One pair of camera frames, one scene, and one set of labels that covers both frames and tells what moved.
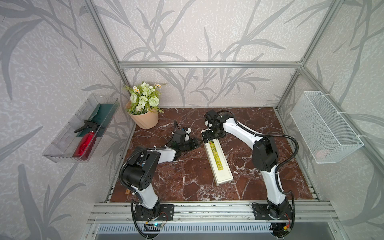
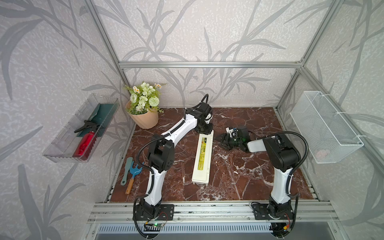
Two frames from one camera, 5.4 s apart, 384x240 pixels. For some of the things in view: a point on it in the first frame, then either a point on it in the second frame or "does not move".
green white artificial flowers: (143, 98) does not move
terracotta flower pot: (146, 120) does not move
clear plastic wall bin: (76, 142) does not move
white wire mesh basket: (326, 137) does not move
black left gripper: (194, 144) → (208, 132)
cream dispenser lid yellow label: (217, 159) → (201, 166)
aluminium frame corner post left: (93, 11) does not move
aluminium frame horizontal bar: (210, 64) does not move
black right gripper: (208, 137) → (227, 136)
